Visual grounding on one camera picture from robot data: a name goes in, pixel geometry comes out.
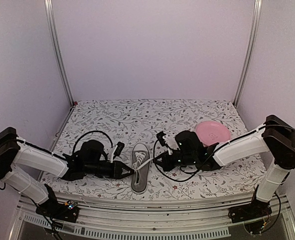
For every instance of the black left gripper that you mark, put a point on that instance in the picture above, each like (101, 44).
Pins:
(117, 172)

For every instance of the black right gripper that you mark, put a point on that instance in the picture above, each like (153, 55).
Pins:
(165, 164)

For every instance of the grey canvas sneaker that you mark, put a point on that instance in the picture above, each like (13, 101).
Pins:
(139, 179)

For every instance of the white shoelace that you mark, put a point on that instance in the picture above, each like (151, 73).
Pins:
(141, 160)

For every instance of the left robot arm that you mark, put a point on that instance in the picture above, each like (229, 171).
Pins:
(90, 159)

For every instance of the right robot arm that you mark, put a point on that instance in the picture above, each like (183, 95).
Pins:
(274, 136)

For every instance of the floral table mat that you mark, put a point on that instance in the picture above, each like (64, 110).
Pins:
(138, 121)

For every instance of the pink plate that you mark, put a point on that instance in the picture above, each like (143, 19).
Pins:
(212, 132)

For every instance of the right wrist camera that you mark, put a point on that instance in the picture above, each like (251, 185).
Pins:
(164, 141)

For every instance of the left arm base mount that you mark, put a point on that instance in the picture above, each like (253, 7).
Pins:
(51, 208)

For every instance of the aluminium front rail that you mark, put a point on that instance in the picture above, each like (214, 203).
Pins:
(193, 219)

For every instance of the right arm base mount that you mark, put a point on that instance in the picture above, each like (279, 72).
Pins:
(254, 215)

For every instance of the left aluminium frame post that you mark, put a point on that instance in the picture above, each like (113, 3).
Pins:
(49, 11)

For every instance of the aluminium frame post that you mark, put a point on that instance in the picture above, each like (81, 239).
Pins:
(249, 51)
(49, 11)

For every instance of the right aluminium frame post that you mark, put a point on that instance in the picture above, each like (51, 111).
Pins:
(249, 51)

